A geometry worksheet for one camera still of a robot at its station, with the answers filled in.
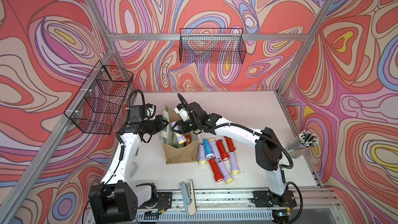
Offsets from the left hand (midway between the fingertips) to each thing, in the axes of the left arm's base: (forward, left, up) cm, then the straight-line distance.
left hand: (170, 122), depth 79 cm
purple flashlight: (-7, -6, -3) cm, 10 cm away
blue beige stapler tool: (-31, -11, -17) cm, 37 cm away
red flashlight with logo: (-1, -9, -16) cm, 19 cm away
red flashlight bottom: (-21, -25, -17) cm, 37 cm away
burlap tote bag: (-12, -8, -11) cm, 18 cm away
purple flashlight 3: (-18, -34, -17) cm, 42 cm away
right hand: (-3, -3, -4) cm, 6 cm away
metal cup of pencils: (-9, -67, -2) cm, 68 cm away
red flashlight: (-11, -30, -17) cm, 36 cm away
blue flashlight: (-9, -21, -16) cm, 28 cm away
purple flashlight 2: (-14, -17, -17) cm, 27 cm away
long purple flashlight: (-9, -25, -16) cm, 31 cm away
